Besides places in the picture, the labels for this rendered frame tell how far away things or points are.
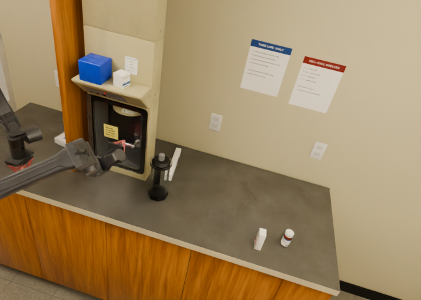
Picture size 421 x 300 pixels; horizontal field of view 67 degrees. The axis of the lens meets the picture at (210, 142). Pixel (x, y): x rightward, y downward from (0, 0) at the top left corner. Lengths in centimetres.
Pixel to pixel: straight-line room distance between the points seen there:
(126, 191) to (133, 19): 85
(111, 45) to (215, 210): 94
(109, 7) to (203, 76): 66
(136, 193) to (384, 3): 147
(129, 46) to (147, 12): 17
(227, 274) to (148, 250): 41
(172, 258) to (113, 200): 42
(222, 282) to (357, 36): 137
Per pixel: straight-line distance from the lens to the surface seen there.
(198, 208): 168
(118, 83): 143
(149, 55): 141
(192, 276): 179
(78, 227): 184
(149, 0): 135
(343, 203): 224
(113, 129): 166
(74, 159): 97
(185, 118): 199
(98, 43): 150
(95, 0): 146
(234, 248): 156
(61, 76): 156
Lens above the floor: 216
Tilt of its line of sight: 35 degrees down
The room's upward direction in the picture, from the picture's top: 12 degrees clockwise
